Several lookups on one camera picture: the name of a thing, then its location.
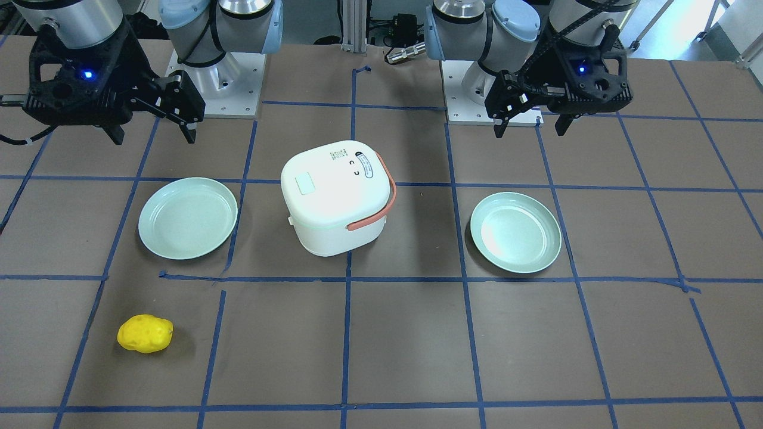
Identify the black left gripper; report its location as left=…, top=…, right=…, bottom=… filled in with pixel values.
left=485, top=24, right=633, bottom=139

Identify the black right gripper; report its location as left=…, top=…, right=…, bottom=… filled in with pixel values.
left=23, top=20, right=206, bottom=145

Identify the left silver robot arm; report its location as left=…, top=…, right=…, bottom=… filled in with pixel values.
left=424, top=1, right=638, bottom=138

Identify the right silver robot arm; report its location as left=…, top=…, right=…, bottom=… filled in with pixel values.
left=2, top=1, right=283, bottom=146

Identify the white rice cooker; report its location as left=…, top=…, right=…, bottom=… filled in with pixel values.
left=280, top=139, right=397, bottom=256

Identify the light green plate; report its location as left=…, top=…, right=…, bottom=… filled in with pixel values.
left=470, top=192, right=562, bottom=273
left=137, top=177, right=239, bottom=260

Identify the silver metal connector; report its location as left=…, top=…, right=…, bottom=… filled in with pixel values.
left=384, top=42, right=427, bottom=66

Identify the black electronics box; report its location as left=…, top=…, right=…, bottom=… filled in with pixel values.
left=390, top=13, right=418, bottom=47

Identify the yellow toy potato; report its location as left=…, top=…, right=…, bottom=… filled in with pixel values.
left=116, top=314, right=174, bottom=354

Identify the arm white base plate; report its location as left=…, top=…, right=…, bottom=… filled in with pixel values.
left=166, top=51, right=268, bottom=119
left=440, top=60, right=544, bottom=127

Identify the aluminium frame post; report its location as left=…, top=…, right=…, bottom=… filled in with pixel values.
left=339, top=0, right=370, bottom=56

